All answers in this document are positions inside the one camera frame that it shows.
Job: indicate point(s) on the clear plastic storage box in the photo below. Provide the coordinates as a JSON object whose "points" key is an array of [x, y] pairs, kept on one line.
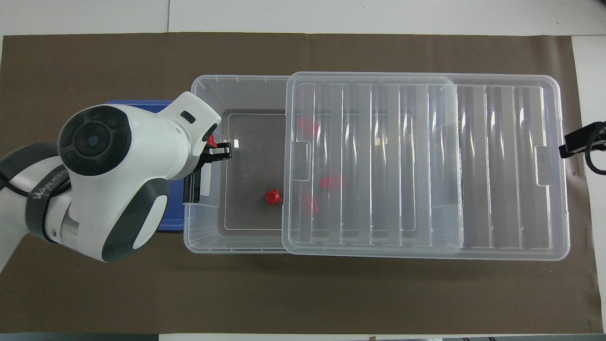
{"points": [[251, 156]]}

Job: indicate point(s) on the brown paper table mat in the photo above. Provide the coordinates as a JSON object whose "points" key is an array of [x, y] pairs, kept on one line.
{"points": [[331, 293]]}

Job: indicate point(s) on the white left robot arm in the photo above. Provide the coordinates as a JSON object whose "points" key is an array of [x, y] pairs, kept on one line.
{"points": [[118, 189]]}

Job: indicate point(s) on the clear plastic box lid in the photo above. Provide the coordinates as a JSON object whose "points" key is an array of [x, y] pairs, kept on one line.
{"points": [[502, 166]]}

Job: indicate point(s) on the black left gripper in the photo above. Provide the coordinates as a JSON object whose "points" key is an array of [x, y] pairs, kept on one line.
{"points": [[200, 163]]}

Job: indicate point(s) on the blue plastic tray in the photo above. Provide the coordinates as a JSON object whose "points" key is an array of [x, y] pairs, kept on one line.
{"points": [[174, 213]]}

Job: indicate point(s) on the red block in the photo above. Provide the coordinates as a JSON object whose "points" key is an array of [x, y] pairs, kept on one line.
{"points": [[332, 182], [312, 207], [211, 141], [307, 127], [273, 197]]}

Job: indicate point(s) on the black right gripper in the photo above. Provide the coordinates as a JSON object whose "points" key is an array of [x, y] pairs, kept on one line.
{"points": [[600, 137]]}

